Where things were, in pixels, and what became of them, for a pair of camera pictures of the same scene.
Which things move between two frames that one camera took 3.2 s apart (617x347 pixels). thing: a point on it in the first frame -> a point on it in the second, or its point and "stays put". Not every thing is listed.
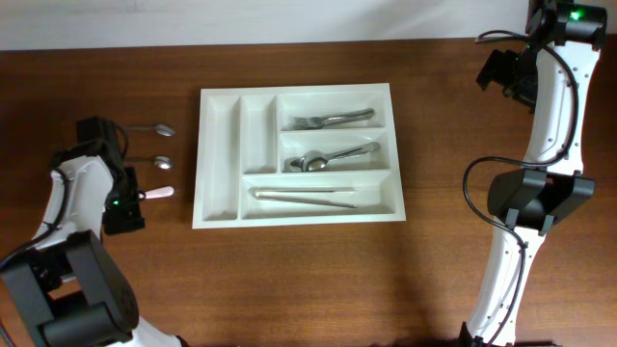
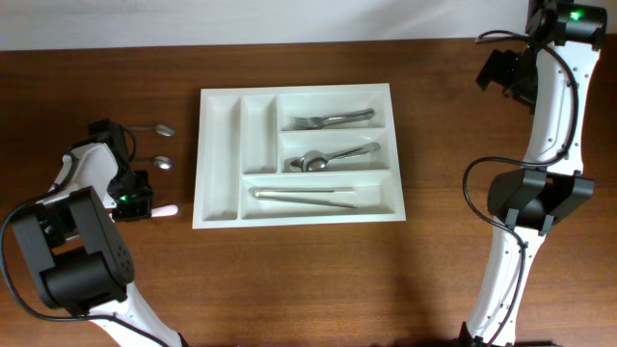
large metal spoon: [294, 164] stays put
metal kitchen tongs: [256, 193] stays put
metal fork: [316, 121] stays put
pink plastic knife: [166, 191] -> [166, 210]
